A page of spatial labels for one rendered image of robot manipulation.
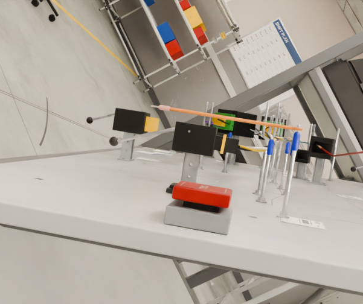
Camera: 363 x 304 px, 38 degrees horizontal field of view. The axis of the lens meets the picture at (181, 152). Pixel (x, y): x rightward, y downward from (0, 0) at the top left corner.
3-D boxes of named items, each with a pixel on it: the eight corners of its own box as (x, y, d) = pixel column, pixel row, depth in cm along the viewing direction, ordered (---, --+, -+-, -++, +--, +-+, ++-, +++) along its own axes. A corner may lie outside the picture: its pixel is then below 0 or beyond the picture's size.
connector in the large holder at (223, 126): (232, 130, 136) (235, 114, 135) (226, 129, 134) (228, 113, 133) (215, 128, 140) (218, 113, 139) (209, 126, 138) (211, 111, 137)
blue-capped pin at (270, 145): (255, 200, 71) (266, 138, 71) (266, 202, 71) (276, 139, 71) (255, 201, 70) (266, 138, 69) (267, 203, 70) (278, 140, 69)
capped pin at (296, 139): (273, 215, 60) (289, 123, 59) (285, 216, 60) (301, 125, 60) (279, 218, 59) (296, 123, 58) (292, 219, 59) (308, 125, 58)
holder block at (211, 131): (174, 149, 75) (179, 121, 75) (213, 155, 74) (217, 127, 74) (171, 150, 71) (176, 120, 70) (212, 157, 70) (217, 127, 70)
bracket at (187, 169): (180, 185, 75) (185, 151, 75) (196, 187, 75) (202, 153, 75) (176, 188, 71) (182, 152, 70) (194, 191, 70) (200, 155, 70)
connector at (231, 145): (203, 146, 74) (206, 133, 74) (237, 154, 73) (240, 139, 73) (203, 148, 71) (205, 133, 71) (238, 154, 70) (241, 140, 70)
